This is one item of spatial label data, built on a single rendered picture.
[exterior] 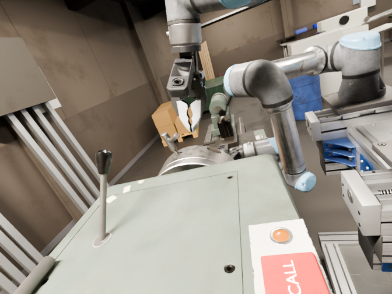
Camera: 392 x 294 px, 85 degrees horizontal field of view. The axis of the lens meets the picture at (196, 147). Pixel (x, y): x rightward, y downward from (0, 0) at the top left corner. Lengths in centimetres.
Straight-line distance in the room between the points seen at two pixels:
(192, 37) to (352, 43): 63
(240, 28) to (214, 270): 885
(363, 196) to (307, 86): 334
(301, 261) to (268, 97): 49
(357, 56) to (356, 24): 591
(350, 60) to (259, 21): 807
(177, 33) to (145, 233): 41
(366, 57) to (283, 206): 73
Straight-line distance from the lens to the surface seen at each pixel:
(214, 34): 912
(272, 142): 89
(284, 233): 33
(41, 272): 48
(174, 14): 53
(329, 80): 482
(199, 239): 36
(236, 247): 33
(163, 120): 449
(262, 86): 68
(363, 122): 106
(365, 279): 158
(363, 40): 99
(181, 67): 51
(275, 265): 29
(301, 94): 389
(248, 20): 901
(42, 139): 299
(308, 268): 29
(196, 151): 68
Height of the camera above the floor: 150
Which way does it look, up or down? 22 degrees down
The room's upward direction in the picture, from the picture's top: 20 degrees counter-clockwise
